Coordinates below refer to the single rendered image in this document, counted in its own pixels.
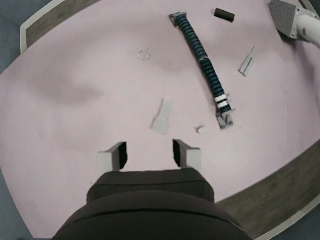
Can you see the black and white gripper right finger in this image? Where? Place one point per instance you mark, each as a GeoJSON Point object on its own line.
{"type": "Point", "coordinates": [186, 156]}

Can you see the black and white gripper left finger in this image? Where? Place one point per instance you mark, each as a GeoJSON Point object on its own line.
{"type": "Point", "coordinates": [113, 159]}

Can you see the short black cylinder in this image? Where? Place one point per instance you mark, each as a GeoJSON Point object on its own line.
{"type": "Point", "coordinates": [224, 14]}

